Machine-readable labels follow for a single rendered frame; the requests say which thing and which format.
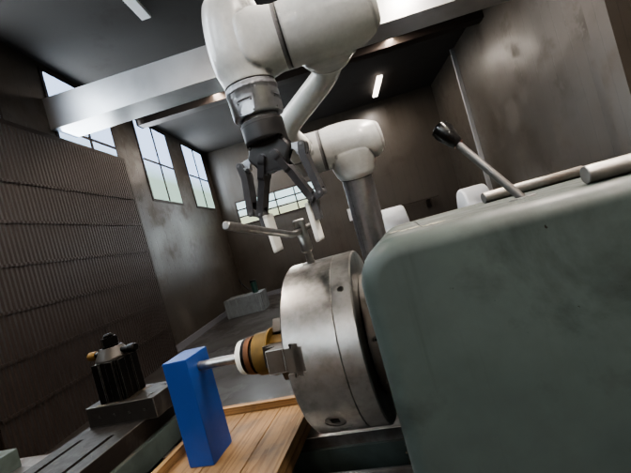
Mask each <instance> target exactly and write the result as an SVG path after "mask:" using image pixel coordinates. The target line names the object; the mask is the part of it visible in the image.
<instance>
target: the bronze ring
mask: <svg viewBox="0 0 631 473"><path fill-rule="evenodd" d="M281 341H282V338H281V333H280V334H275V333H273V332H272V328H268V329H267V331H263V332H258V333H256V334H255V335H254V336H250V337H248V338H245V339H243V341H242V342H241V344H240V348H239V359H240V363H241V366H242V369H243V370H244V372H245V373H246V374H261V375H265V374H269V368H266V364H265V360H264V355H263V350H262V347H263V346H265V345H267V344H269V343H278V342H281Z"/></svg>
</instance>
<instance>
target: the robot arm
mask: <svg viewBox="0 0 631 473"><path fill-rule="evenodd" d="M380 20H381V19H380V13H379V9H378V5H377V0H277V1H275V2H273V3H269V4H266V5H257V4H256V3H255V1H254V0H204V2H203V5H202V25H203V32H204V37H205V42H206V45H207V50H208V56H209V60H210V63H211V65H212V67H213V70H214V72H215V75H216V77H217V79H218V80H219V82H220V83H221V85H222V87H223V90H224V92H225V95H226V99H227V101H228V104H229V107H230V110H231V113H232V116H233V119H234V122H235V123H236V124H237V125H238V126H241V128H240V129H241V132H242V135H243V138H244V141H245V144H246V146H247V148H248V150H249V156H248V159H247V160H246V161H244V162H243V163H237V165H236V168H237V170H238V172H239V175H240V178H241V183H242V188H243V194H244V200H245V205H246V211H247V215H248V217H257V218H258V219H259V220H260V223H261V226H262V227H268V228H274V229H277V226H276V223H275V219H274V217H273V214H272V213H271V214H269V184H270V180H271V174H274V173H276V172H277V171H280V170H284V172H286V173H287V174H288V175H289V177H290V178H291V179H292V181H293V182H294V183H295V184H296V186H297V187H298V188H299V189H300V191H301V192H302V194H303V195H304V196H305V197H306V199H307V200H308V201H307V202H308V203H305V207H306V210H307V214H308V217H309V220H310V223H311V226H312V229H313V232H314V236H315V241H316V242H319V241H321V240H322V239H324V234H323V231H322V228H321V224H320V221H319V220H320V219H322V218H323V213H322V210H321V207H320V203H319V199H320V197H322V196H323V195H324V194H326V193H327V190H326V187H325V185H324V183H323V181H322V179H321V177H320V175H319V173H321V172H325V171H329V170H333V171H334V173H335V174H336V176H337V178H338V179H339V180H340V181H342V182H343V186H344V189H345V193H346V198H347V202H348V206H349V209H350V213H351V216H352V220H353V223H354V226H355V230H356V234H357V237H358V240H359V244H360V247H361V251H362V257H363V261H364V262H365V260H366V258H367V256H368V254H369V253H370V251H371V250H372V249H374V247H375V246H376V245H377V244H378V242H379V241H380V240H381V239H382V238H383V236H384V235H385V234H386V229H385V225H384V221H383V218H382V213H381V209H380V204H379V200H378V197H377V190H376V186H375V182H374V179H373V175H372V173H373V172H374V169H375V160H376V157H377V156H379V155H380V154H381V153H382V151H383V149H384V145H385V141H384V137H383V134H382V131H381V128H380V126H379V124H378V122H376V121H373V120H366V119H355V120H347V121H343V122H339V123H336V124H332V125H329V126H327V127H325V128H323V129H321V130H316V131H313V132H309V133H305V134H302V133H301V132H300V128H301V127H302V126H303V124H304V123H305V122H306V121H307V119H308V118H309V117H310V116H311V114H312V113H313V112H314V111H315V109H316V108H317V107H318V105H319V104H320V103H321V102H322V100H323V99H324V98H325V97H326V96H327V95H328V94H329V92H330V91H331V89H332V88H333V86H334V85H335V83H336V81H337V79H338V77H339V75H340V72H341V69H342V68H344V67H345V66H346V64H347V63H348V62H349V60H350V58H351V56H352V55H353V54H354V53H355V52H356V50H357V49H358V48H360V47H361V46H363V45H365V44H366V43H367V42H368V41H369V40H370V39H371V38H372V37H373V36H374V34H375V33H376V32H377V28H378V27H379V25H380ZM300 66H303V67H305V68H306V69H308V70H310V71H311V72H312V73H311V74H310V76H309V77H308V78H307V80H306V81H305V82H304V84H303V85H302V86H301V88H300V89H299V91H298V92H297V93H296V95H295V96H294V97H293V98H292V100H291V101H289V103H288V104H287V105H286V107H285V108H284V106H283V103H282V100H281V97H280V93H279V90H278V85H277V83H276V81H275V78H276V77H277V76H279V75H280V74H282V73H284V72H285V71H287V70H289V69H292V68H296V67H300ZM252 165H253V166H255V167H256V168H257V179H258V189H257V199H256V193H255V187H254V177H253V174H252V170H253V168H252ZM304 176H309V178H310V180H311V183H312V185H313V187H314V189H315V191H314V190H313V189H312V187H311V186H310V185H309V184H308V182H307V181H306V180H305V179H304Z"/></svg>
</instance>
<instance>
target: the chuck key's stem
mask: <svg viewBox="0 0 631 473"><path fill-rule="evenodd" d="M293 225H294V228H295V230H296V229H298V228H301V229H302V233H301V234H300V235H298V236H297V238H298V241H299V244H300V248H301V252H303V253H304V254H305V257H306V260H307V263H308V265H309V264H313V263H314V262H315V259H314V257H313V254H312V249H313V246H312V243H311V240H310V238H309V234H308V231H307V228H306V225H305V222H304V219H303V218H301V219H298V220H295V221H293Z"/></svg>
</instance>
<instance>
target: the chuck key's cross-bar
mask: <svg viewBox="0 0 631 473"><path fill-rule="evenodd" d="M223 229H224V230H225V231H233V232H241V233H249V234H258V235H265V236H274V237H289V238H293V237H297V236H298V235H300V234H301V233H302V229H301V228H298V229H296V230H294V231H286V230H280V229H274V228H268V227H262V226H256V225H250V224H244V223H237V222H231V221H225V222H224V223H223Z"/></svg>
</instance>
